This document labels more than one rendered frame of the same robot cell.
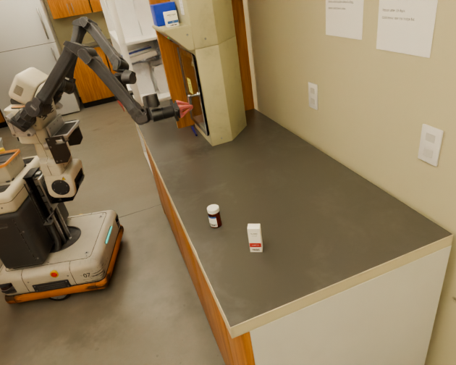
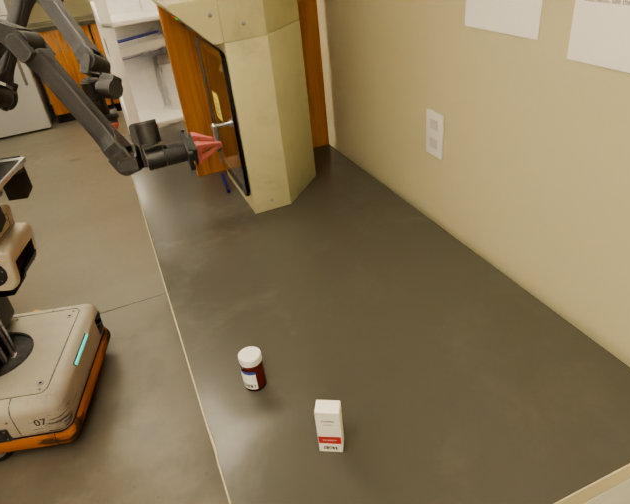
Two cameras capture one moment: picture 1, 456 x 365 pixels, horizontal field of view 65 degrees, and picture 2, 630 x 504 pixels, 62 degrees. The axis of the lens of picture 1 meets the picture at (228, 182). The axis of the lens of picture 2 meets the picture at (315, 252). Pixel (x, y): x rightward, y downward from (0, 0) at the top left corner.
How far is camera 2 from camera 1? 0.31 m
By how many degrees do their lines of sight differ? 4
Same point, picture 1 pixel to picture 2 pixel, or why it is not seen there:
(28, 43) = not seen: outside the picture
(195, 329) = not seen: outside the picture
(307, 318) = not seen: outside the picture
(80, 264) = (28, 405)
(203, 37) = (239, 20)
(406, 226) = (614, 401)
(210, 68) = (252, 78)
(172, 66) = (187, 70)
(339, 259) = (494, 476)
